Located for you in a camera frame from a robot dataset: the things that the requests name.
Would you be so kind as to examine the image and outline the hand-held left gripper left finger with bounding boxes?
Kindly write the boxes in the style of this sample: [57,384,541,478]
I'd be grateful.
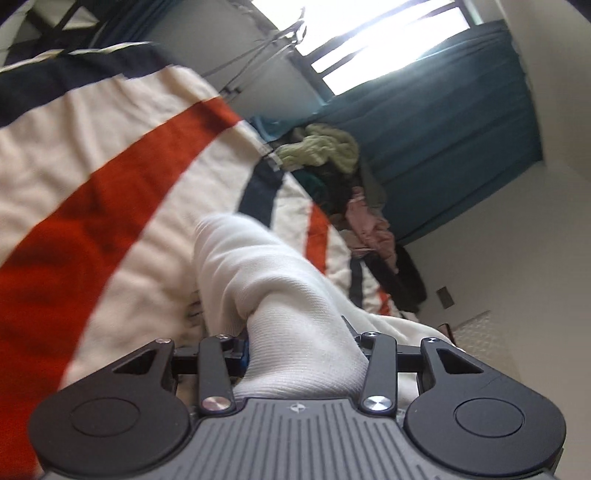
[110,333,252,415]

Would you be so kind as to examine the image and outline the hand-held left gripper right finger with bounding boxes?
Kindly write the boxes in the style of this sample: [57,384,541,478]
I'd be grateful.
[341,315,494,415]

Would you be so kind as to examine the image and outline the cream white pants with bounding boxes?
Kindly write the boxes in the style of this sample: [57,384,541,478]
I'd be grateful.
[191,212,458,416]

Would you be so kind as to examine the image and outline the black armchair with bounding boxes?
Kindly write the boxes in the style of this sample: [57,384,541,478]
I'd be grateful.
[365,244,428,315]

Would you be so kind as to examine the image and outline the pale textured board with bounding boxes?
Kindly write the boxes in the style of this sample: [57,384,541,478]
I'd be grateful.
[450,310,514,370]

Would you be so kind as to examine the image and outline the pink garment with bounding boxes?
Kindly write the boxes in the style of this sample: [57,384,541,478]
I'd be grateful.
[346,187,399,274]

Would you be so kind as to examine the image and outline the grey-green garment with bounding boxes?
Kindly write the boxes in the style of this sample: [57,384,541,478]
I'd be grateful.
[358,159,386,210]

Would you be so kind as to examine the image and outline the dark garment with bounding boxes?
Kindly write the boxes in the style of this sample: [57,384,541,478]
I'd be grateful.
[295,166,370,222]

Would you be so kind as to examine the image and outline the striped blanket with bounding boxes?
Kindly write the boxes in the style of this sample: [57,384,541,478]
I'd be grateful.
[0,41,423,393]

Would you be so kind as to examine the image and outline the teal basket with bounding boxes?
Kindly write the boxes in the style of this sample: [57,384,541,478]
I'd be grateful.
[249,115,296,141]

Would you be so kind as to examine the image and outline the blue curtain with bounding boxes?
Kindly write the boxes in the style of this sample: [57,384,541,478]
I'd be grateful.
[318,19,543,246]
[90,0,178,49]

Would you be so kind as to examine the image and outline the window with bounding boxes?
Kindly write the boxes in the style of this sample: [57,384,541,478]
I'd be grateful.
[249,0,485,96]

